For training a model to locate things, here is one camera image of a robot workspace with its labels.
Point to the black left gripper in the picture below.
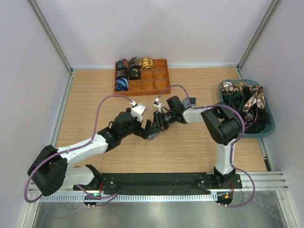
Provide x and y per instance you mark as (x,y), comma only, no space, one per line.
(138,132)

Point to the grey floral tie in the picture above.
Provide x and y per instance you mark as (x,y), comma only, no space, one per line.
(192,101)

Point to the dark navy floral tie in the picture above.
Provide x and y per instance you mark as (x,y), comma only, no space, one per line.
(250,116)

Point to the aluminium frame rail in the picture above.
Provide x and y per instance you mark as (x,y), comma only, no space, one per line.
(269,180)

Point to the dark brown rolled tie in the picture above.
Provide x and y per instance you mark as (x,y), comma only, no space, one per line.
(122,73)

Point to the dark green tie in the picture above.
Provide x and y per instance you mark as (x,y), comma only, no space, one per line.
(234,100)

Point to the dark camouflage rolled tie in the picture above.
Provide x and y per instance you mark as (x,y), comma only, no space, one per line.
(134,73)

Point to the navy orange rolled tie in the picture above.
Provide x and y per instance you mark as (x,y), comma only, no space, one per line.
(122,64)

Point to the blue striped rolled tie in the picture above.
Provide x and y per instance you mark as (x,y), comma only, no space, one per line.
(121,85)

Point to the brown blue floral tie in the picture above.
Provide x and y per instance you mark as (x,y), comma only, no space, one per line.
(253,94)

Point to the yellow black rolled tie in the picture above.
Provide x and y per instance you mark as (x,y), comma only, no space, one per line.
(147,63)

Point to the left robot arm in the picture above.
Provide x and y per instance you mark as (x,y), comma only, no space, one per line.
(56,168)

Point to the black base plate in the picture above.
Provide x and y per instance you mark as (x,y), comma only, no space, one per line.
(160,183)

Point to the orange compartment tray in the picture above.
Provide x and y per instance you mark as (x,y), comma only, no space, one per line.
(152,82)

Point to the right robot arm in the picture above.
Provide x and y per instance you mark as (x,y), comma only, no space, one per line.
(223,125)

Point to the white slotted cable duct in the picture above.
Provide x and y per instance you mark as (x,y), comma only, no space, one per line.
(81,197)

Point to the brown blue rolled tie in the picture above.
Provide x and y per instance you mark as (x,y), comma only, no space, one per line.
(135,62)

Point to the teal plastic bin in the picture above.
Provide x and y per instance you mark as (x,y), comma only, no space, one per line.
(265,124)

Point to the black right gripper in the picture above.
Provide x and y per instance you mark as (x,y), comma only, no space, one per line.
(158,123)

